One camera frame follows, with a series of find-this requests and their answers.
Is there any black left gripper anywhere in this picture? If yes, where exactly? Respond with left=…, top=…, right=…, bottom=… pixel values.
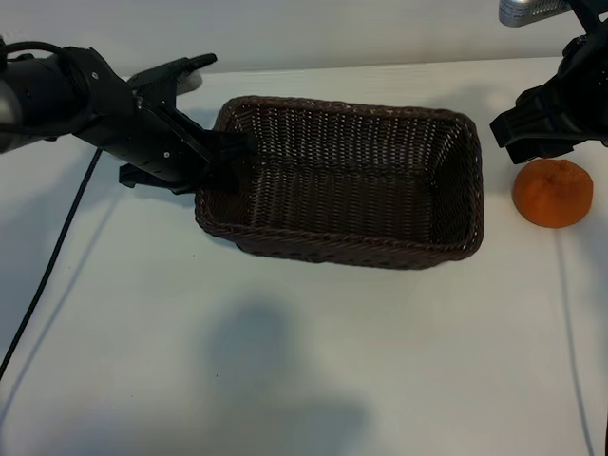
left=70, top=46, right=261, bottom=196

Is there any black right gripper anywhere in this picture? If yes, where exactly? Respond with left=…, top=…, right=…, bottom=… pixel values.
left=488, top=35, right=608, bottom=166

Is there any orange fruit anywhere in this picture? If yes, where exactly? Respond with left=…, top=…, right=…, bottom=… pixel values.
left=511, top=159, right=595, bottom=230

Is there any dark brown wicker basket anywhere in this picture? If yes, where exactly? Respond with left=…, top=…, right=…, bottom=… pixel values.
left=193, top=94, right=485, bottom=272

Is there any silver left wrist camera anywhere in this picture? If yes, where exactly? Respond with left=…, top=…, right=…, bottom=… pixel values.
left=176, top=69, right=204, bottom=94

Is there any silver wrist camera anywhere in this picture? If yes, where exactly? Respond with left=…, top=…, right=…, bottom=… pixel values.
left=176, top=69, right=204, bottom=94
left=497, top=0, right=571, bottom=29

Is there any black left camera mount bracket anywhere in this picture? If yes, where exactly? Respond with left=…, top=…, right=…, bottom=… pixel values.
left=126, top=53, right=219, bottom=104

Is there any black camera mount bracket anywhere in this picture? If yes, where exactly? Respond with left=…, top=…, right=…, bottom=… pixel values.
left=567, top=0, right=608, bottom=37
left=126, top=53, right=219, bottom=104

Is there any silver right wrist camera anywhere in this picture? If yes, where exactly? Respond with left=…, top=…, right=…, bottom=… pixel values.
left=497, top=0, right=571, bottom=29

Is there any black right camera mount bracket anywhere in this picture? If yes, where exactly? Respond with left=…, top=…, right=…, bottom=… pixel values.
left=567, top=0, right=608, bottom=37

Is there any long black hanging cable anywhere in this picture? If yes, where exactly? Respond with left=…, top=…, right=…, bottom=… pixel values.
left=0, top=146, right=104, bottom=381

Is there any short black arm cable loop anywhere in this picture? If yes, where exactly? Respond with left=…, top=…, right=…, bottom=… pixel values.
left=0, top=40, right=66, bottom=61

